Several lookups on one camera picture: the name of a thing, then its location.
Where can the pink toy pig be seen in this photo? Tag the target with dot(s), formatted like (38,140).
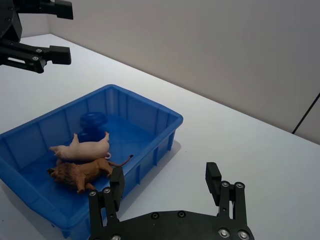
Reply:
(85,148)

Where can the blue plastic spool toy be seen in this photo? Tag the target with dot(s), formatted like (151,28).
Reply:
(92,120)

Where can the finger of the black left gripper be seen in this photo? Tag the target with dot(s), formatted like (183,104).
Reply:
(58,8)
(27,57)

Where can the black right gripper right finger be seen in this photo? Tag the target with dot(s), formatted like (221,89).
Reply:
(213,183)

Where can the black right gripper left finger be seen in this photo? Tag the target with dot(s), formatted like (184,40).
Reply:
(117,183)

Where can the brown toy lion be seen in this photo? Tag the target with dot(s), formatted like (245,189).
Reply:
(82,172)

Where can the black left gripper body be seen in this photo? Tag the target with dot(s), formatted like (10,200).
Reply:
(8,22)

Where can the blue plastic bin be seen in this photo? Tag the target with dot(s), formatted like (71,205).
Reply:
(30,197)

